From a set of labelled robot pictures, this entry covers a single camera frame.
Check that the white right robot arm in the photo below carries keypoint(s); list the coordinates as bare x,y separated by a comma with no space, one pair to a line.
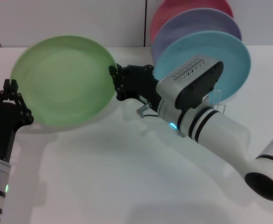
220,130

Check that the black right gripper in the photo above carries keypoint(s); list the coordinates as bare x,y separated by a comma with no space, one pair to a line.
138,84

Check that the cyan round plate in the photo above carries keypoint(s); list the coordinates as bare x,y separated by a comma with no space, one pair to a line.
234,51

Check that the red round plate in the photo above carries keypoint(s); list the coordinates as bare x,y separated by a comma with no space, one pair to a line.
173,9

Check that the purple round plate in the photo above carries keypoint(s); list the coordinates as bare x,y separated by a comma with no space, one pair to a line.
197,21

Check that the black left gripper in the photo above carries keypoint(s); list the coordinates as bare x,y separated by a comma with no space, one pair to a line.
1,130

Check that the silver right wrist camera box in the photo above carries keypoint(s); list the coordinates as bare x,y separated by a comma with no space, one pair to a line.
190,70

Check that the green round plate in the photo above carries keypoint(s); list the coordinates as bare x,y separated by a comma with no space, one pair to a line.
66,81

